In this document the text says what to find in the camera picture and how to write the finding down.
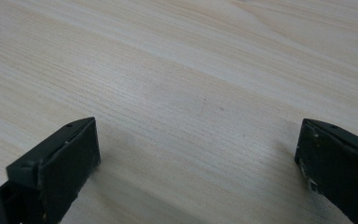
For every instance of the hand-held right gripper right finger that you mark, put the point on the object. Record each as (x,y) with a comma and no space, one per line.
(341,168)

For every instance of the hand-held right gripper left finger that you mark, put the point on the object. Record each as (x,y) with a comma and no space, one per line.
(62,168)

